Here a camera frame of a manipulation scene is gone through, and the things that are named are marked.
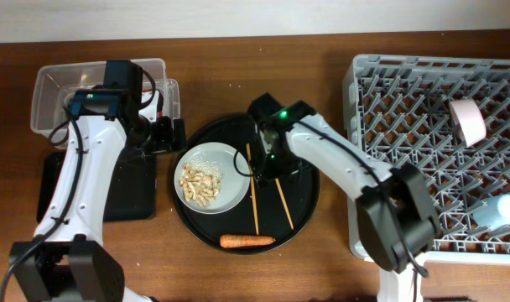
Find round black serving tray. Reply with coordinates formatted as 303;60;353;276
174;113;320;255

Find grey plate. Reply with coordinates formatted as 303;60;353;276
174;142;250;215

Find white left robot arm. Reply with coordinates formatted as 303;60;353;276
0;86;186;301

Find food scraps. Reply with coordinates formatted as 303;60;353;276
178;163;221;208

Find pink bowl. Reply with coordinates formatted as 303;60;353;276
449;99;487;147

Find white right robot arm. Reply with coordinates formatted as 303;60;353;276
247;94;441;301

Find clear plastic bin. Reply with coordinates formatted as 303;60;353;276
30;58;180;138

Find black rectangular tray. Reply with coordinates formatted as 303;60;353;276
36;148;157;222

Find grey dishwasher rack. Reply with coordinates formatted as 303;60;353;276
342;55;510;265

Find light blue cup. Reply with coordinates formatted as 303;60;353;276
472;195;510;231

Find wooden chopstick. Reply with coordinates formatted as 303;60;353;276
246;143;259;235
275;178;294;230

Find orange carrot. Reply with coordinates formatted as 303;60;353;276
220;234;275;248

